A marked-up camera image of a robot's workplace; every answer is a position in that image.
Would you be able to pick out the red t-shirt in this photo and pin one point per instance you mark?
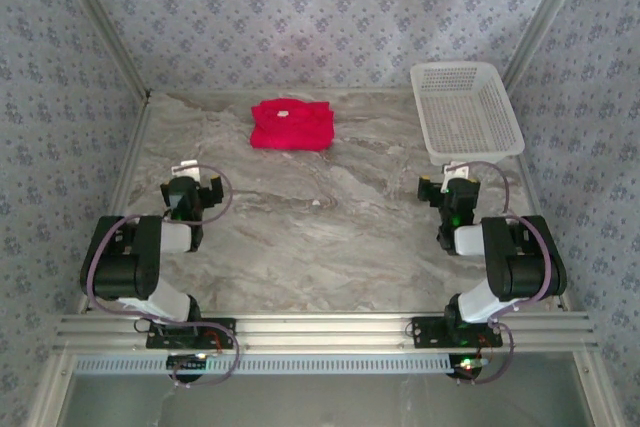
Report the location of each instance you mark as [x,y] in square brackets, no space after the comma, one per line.
[292,129]

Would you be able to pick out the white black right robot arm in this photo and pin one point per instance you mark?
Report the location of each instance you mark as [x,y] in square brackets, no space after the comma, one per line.
[470,242]

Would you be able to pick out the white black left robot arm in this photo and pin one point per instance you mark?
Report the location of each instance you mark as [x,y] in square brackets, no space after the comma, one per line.
[175,237]

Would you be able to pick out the white perforated plastic basket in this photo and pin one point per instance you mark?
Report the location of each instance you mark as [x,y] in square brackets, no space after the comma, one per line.
[465,107]

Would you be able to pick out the black controller board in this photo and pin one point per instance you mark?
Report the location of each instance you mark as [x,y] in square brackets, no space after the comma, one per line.
[185,363]
[467,366]

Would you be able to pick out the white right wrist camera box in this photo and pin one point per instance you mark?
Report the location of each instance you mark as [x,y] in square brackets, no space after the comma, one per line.
[457,170]

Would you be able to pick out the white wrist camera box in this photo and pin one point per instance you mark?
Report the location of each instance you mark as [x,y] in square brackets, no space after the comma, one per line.
[187,168]
[457,170]

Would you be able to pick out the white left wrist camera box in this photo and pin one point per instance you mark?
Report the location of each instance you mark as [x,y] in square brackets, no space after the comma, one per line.
[187,168]

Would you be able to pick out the aluminium table side rail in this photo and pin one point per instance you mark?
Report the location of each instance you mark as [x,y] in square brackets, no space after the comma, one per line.
[122,187]
[527,187]

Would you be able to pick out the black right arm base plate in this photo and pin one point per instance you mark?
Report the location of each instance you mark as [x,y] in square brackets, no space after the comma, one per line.
[425,332]

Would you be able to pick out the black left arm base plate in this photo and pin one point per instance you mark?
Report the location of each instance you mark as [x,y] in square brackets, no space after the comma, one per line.
[225,329]

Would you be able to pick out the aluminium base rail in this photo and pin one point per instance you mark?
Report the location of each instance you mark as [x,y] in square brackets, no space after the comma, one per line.
[320,332]

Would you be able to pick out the aluminium upright frame post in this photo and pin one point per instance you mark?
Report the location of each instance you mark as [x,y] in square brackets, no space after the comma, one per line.
[545,22]
[104,22]

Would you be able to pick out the aluminium frame leg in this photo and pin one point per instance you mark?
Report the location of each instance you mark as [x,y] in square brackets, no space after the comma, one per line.
[47,392]
[597,392]

